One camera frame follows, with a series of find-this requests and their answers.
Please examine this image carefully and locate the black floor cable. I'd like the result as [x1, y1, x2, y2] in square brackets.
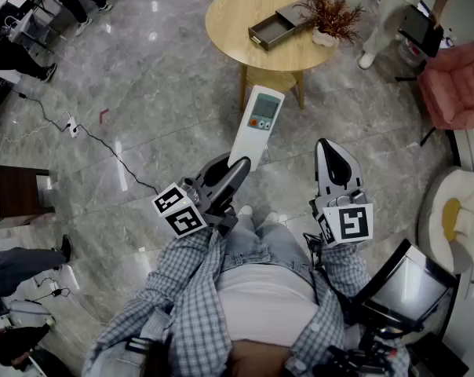
[12, 87, 162, 194]

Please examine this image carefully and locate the shrink-wrapped water bottle pack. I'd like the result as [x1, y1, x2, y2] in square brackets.
[400, 39, 427, 68]

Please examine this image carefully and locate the pink armchair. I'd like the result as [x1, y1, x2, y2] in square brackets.
[395, 40, 474, 147]

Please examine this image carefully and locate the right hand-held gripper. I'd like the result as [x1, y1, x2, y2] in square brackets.
[309, 138, 374, 247]

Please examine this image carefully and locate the white remote control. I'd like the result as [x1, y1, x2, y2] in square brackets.
[228, 85, 286, 172]

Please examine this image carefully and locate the round wooden table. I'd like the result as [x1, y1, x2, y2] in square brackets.
[204, 0, 340, 112]

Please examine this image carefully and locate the white coiled cable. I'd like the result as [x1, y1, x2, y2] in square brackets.
[0, 112, 71, 148]

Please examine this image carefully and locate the grey drawer box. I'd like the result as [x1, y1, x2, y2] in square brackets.
[247, 0, 324, 51]

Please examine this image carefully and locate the person's leg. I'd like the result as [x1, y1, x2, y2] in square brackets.
[223, 205, 262, 267]
[256, 211, 313, 275]

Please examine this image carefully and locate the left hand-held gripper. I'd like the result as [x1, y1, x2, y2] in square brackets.
[151, 153, 254, 238]

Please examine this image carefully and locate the metal wire cart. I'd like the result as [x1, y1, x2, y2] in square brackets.
[3, 0, 67, 57]

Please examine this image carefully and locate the dark wooden side table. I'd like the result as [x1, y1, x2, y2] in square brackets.
[0, 164, 57, 227]

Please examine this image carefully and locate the person's torso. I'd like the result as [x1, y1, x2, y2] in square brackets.
[82, 263, 413, 377]

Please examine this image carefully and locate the white egg-shaped pouf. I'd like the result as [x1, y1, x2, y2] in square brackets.
[417, 166, 474, 276]

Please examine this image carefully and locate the black tablet computer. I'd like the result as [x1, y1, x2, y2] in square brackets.
[397, 5, 445, 58]

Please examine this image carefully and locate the black rig mount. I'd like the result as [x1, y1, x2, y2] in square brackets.
[313, 324, 413, 377]

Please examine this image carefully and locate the orange artificial plant white pot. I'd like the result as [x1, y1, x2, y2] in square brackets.
[294, 0, 366, 49]

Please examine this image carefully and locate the person's right forearm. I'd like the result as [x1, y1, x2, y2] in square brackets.
[319, 243, 374, 302]

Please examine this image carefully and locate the person's left leg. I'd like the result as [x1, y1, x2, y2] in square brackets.
[223, 205, 262, 267]

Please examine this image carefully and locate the person's left forearm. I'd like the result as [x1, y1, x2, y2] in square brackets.
[150, 228, 227, 317]

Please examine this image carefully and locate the black adapter with cable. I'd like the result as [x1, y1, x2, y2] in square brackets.
[24, 276, 71, 304]

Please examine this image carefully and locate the black rig monitor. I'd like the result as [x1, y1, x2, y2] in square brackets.
[352, 238, 460, 331]

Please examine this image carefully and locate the person's right leg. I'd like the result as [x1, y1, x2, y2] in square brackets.
[256, 211, 313, 275]

